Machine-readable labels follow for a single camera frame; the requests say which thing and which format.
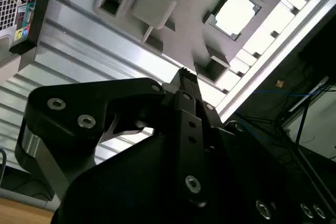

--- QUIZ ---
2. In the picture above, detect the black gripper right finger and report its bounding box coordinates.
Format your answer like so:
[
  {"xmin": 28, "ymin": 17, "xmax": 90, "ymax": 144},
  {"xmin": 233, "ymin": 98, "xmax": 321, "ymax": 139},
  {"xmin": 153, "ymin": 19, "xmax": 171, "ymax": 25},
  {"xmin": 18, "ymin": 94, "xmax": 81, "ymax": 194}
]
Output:
[{"xmin": 192, "ymin": 76, "xmax": 249, "ymax": 155}]

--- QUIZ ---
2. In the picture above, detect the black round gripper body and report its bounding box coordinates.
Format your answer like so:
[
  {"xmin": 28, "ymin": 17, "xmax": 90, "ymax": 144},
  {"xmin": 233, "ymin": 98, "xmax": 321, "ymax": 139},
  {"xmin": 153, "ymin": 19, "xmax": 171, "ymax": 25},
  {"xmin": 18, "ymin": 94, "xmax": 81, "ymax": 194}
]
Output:
[{"xmin": 51, "ymin": 124, "xmax": 334, "ymax": 224}]

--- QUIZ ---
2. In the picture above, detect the silver CPU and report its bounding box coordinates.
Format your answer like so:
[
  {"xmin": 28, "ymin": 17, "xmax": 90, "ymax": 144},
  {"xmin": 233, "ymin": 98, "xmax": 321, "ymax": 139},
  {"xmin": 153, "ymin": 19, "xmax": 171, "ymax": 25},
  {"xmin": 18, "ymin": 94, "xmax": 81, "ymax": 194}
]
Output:
[{"xmin": 208, "ymin": 0, "xmax": 263, "ymax": 41}]

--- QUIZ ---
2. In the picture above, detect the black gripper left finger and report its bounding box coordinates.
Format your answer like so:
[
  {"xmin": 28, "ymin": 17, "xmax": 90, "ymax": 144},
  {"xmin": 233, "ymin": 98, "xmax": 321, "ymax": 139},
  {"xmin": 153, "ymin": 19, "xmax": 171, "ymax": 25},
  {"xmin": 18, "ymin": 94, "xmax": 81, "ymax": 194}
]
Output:
[{"xmin": 14, "ymin": 68, "xmax": 212, "ymax": 208}]

